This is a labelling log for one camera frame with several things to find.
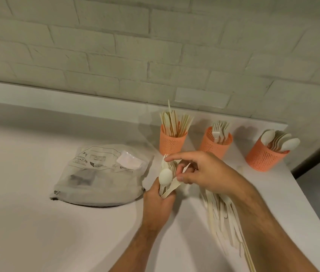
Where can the person's left fingers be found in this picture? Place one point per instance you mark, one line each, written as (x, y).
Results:
(173, 198)

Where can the person's right hand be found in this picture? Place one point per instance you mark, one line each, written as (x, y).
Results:
(213, 174)

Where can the group of white disposable forks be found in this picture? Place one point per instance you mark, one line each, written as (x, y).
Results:
(220, 131)

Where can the person's left hand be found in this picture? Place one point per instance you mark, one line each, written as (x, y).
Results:
(155, 208)

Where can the person's left forearm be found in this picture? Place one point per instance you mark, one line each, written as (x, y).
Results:
(137, 252)

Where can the person's right forearm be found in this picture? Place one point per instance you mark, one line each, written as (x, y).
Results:
(273, 232)

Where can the orange perforated cutlery cup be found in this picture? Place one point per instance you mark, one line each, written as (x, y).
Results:
(215, 148)
(172, 144)
(264, 160)

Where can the person's right thumb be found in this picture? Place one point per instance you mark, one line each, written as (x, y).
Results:
(187, 179)

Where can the group of beige disposable knives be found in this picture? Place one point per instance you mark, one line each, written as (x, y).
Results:
(174, 121)

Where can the bundle of white disposable cutlery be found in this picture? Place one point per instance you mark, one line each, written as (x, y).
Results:
(166, 178)

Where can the pile of white disposable cutlery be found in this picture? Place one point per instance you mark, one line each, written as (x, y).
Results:
(222, 215)

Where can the grey plastic bag with label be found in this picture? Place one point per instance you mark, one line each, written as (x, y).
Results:
(97, 178)

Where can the group of white disposable spoons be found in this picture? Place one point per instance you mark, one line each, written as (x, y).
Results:
(283, 143)

